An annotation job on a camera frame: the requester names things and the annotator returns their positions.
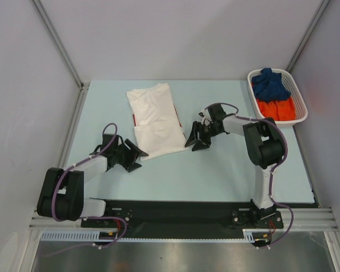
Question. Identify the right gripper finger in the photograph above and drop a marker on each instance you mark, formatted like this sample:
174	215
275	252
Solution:
200	146
194	137

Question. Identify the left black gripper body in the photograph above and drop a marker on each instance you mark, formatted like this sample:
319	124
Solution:
124	156

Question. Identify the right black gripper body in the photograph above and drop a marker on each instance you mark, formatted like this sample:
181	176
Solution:
201	135

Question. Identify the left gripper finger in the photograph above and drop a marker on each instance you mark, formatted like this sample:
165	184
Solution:
131	167
134	149

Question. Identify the white t shirt red print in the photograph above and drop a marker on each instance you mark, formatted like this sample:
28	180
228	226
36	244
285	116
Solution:
157	127

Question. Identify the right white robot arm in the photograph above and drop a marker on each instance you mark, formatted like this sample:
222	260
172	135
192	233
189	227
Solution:
265	144

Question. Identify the orange t shirt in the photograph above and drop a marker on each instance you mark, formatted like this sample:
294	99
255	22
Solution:
283	110

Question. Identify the blue t shirt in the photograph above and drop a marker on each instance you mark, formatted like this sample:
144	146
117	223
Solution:
268	86

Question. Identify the white plastic basket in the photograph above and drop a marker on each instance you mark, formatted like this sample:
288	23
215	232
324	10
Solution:
290	85

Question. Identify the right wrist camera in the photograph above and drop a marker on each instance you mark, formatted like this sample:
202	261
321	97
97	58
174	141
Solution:
204	113

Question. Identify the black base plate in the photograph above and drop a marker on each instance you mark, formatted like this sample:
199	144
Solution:
183	220

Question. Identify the right white cable duct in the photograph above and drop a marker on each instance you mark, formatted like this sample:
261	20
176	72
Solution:
254	235

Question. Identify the white cable duct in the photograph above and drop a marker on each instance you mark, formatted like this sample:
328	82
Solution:
254	235
79	236

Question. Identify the left white cable duct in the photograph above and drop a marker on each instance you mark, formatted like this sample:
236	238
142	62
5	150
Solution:
79	236

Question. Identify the aluminium front rail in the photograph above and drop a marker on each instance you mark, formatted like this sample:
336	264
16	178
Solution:
313	219

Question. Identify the left aluminium frame post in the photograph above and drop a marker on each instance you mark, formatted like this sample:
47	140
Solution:
57	42

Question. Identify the aluminium frame post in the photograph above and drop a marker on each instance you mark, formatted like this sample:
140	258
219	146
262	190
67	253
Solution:
312	26
57	42

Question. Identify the right aluminium frame post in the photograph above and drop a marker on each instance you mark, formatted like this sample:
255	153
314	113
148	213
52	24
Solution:
312	26

